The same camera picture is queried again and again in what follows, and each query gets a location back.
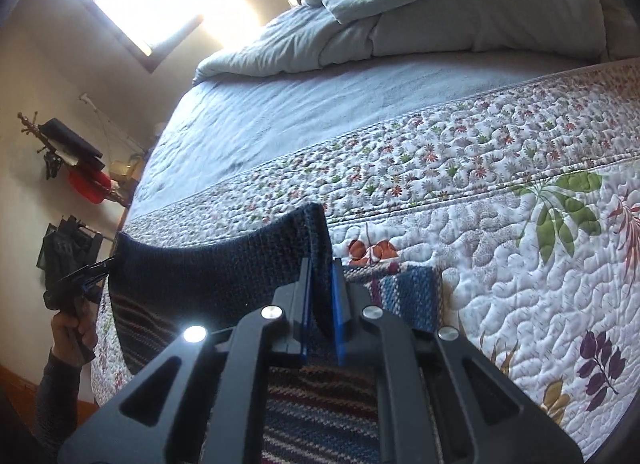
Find red hanging bag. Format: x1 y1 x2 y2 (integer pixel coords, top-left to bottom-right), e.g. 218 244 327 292
67 169 114 205

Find pale blue duvet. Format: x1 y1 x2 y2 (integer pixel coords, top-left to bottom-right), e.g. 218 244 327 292
194 0 614 80

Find gold box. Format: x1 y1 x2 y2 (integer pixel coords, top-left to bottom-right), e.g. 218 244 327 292
109 159 146 185

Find black padded jacket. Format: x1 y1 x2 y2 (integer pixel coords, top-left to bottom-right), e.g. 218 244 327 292
37 218 103 295

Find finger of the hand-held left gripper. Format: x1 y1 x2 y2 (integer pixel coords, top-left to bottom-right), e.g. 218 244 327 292
82 268 111 293
75 257 119 281

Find grey pillow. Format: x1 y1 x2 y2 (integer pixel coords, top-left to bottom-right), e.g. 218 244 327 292
597 0 640 62

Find black clothes hangers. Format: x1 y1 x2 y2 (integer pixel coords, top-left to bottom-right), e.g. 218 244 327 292
42 151 67 181

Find blue striped knit sweater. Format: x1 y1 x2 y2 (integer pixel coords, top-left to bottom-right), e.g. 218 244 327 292
107 203 446 464

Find wooden coat rack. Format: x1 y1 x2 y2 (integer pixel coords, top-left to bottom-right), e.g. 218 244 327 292
17 111 132 209

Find floral quilted bedspread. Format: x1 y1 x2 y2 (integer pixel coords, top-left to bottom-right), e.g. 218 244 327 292
90 58 640 464

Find person's left hand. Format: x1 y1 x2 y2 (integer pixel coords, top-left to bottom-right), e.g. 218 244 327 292
50 300 100 366

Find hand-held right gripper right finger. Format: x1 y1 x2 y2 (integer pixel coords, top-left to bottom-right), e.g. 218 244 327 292
331 258 585 464

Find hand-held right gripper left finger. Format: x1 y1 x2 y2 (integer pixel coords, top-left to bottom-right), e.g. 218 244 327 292
59 258 314 464

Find person's left forearm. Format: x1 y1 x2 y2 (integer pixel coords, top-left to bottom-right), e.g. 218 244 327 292
32 348 98 464

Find black hanging coat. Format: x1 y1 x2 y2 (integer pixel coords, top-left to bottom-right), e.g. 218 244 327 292
40 117 106 173

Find pale blue bed sheet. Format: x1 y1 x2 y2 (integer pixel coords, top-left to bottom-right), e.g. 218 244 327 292
132 50 601 219

